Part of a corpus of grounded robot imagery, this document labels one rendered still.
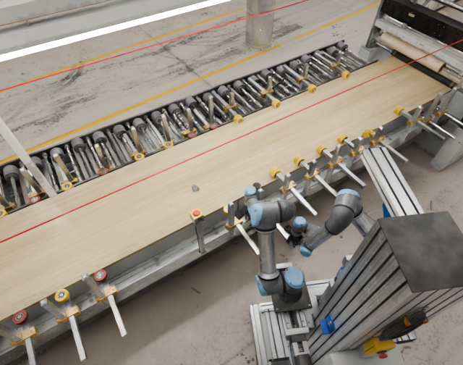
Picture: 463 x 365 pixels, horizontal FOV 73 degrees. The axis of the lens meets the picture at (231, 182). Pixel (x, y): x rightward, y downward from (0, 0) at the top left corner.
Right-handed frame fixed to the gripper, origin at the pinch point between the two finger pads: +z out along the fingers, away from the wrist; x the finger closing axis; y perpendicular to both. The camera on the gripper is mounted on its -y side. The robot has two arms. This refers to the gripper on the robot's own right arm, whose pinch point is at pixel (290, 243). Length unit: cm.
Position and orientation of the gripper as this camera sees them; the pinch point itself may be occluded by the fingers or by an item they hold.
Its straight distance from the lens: 239.8
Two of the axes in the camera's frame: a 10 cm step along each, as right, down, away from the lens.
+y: 5.3, 6.6, -5.3
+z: 0.0, 6.2, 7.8
